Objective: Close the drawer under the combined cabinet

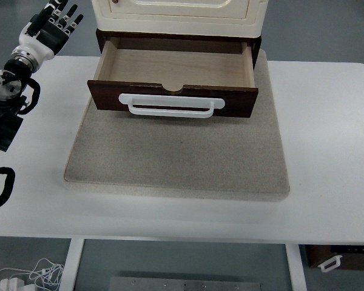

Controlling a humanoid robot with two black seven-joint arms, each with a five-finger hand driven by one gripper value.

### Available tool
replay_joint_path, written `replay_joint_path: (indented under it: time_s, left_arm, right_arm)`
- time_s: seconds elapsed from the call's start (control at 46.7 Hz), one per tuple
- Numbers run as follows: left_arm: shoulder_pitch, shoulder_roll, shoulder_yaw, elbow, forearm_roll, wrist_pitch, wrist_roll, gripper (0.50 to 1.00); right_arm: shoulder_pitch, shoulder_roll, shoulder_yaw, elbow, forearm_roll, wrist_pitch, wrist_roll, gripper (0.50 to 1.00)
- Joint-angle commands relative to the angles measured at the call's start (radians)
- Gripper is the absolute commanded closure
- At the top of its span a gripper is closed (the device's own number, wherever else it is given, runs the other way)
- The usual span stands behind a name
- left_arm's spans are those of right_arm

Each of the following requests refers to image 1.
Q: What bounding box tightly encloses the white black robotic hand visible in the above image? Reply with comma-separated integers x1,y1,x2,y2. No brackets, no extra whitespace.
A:
18,0,84,61

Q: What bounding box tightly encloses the dark wooden drawer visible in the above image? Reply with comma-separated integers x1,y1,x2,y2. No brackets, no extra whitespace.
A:
87,37,258,118

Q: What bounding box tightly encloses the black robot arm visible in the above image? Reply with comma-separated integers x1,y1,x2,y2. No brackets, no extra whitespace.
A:
0,1,83,152

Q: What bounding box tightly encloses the cream upper cabinet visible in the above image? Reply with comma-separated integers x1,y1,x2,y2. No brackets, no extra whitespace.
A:
92,0,269,38

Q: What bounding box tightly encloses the spare brown drawer box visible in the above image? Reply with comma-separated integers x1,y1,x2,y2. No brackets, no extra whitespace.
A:
305,245,364,273

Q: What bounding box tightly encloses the beige felt pad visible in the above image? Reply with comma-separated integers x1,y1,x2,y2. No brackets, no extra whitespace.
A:
64,51,290,201

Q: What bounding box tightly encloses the left white table leg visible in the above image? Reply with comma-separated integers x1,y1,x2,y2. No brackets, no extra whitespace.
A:
59,238,85,291

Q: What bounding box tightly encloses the white table leg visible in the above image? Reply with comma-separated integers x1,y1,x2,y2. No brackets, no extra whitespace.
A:
59,238,85,291
285,244,307,291

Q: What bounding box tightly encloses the white power adapter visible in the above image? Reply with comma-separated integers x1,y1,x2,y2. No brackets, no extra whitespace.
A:
0,278,24,291

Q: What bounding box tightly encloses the right white table leg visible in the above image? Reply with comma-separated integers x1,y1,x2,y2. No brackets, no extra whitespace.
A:
285,244,307,291

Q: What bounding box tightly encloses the dark wooden cabinet frame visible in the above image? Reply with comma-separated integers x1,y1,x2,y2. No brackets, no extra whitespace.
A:
95,29,261,68

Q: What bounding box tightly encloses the white drawer handle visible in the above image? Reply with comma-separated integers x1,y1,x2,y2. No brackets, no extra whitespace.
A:
118,93,225,119

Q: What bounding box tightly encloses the black sleeved cable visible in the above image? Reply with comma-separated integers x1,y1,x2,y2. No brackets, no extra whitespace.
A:
0,166,16,213

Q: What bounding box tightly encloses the white cable bundle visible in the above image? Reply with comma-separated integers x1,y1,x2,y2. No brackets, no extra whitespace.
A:
0,258,65,291

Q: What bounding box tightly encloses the white spare handle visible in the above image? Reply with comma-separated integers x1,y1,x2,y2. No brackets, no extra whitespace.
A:
317,255,342,273

